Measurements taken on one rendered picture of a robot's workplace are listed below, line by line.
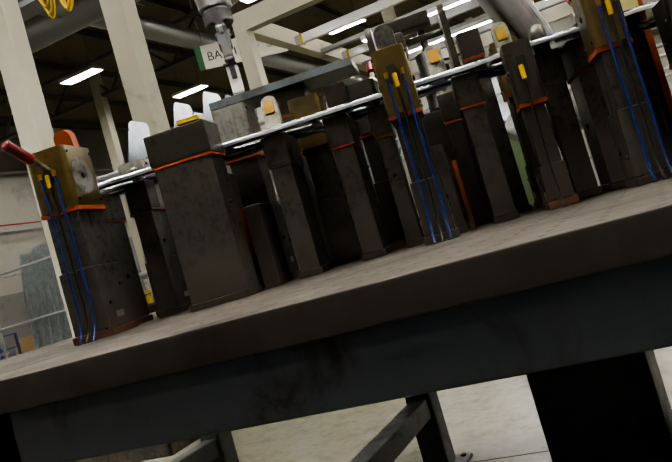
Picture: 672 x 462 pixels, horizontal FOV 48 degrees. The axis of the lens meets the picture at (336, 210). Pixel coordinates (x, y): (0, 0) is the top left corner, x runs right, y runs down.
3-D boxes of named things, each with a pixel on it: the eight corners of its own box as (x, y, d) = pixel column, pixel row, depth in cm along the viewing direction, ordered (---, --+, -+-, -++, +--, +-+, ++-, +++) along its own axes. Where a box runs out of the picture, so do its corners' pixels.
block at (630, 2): (671, 170, 151) (618, -1, 153) (667, 171, 155) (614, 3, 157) (689, 165, 151) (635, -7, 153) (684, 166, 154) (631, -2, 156)
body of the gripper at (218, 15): (203, 20, 196) (213, 54, 195) (199, 9, 187) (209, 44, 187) (231, 12, 196) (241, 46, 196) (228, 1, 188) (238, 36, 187)
